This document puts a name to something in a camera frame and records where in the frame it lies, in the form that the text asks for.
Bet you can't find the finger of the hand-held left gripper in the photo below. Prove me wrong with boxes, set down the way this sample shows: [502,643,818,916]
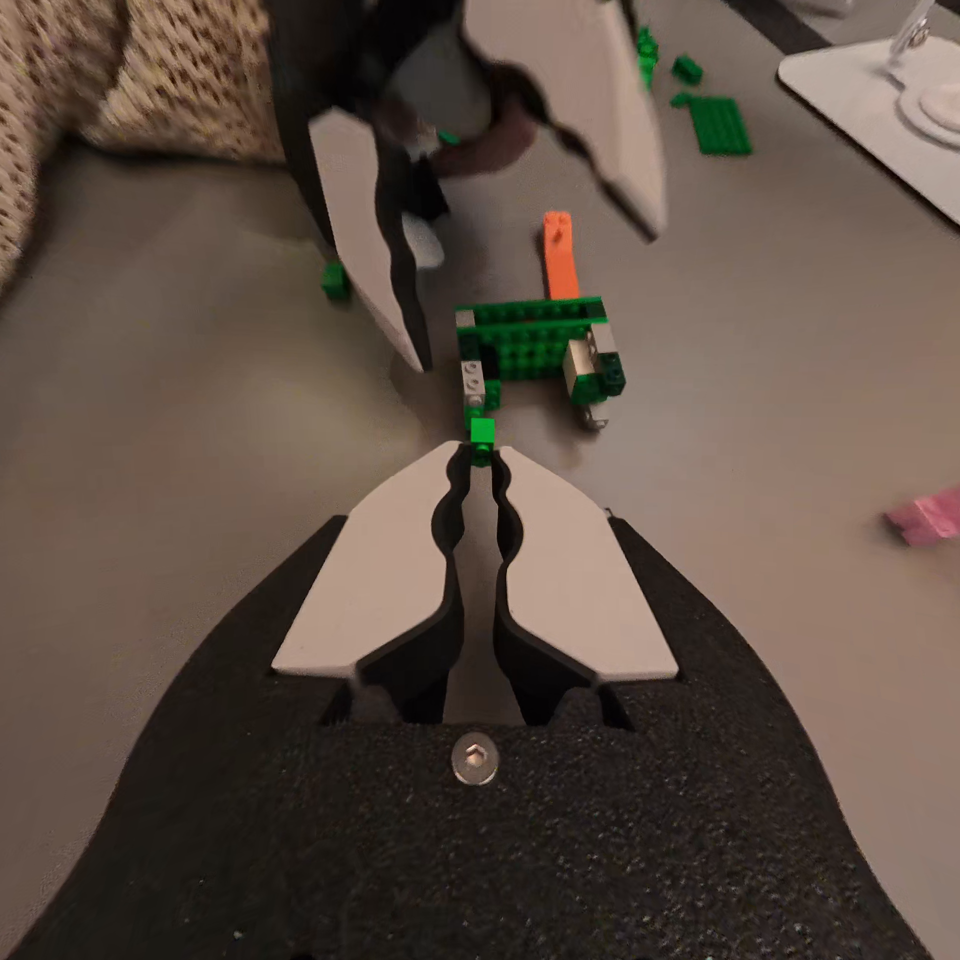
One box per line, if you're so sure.
[459,0,670,244]
[307,105,435,375]

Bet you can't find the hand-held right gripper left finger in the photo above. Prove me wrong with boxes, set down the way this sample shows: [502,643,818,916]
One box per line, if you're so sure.
[270,439,470,723]

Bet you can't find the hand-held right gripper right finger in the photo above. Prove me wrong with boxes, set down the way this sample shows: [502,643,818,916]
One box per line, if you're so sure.
[489,444,681,725]

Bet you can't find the green and grey lego build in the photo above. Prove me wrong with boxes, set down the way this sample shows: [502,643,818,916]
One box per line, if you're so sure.
[454,295,628,453]

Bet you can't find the person's left forearm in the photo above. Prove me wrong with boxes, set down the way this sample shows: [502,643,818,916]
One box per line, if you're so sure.
[0,0,288,297]

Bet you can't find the pile of small lego pieces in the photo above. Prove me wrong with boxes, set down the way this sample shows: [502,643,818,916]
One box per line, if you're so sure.
[636,24,706,110]

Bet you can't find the green lego plate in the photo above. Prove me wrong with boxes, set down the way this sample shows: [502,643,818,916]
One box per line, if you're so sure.
[684,95,754,158]

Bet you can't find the pink lego pig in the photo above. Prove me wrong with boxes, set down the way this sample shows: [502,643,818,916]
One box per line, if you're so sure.
[883,486,960,547]

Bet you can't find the person's left hand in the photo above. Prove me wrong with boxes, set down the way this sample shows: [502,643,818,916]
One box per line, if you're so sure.
[418,101,540,179]

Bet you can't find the orange brick separator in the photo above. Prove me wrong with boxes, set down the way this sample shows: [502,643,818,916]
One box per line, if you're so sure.
[540,210,584,301]

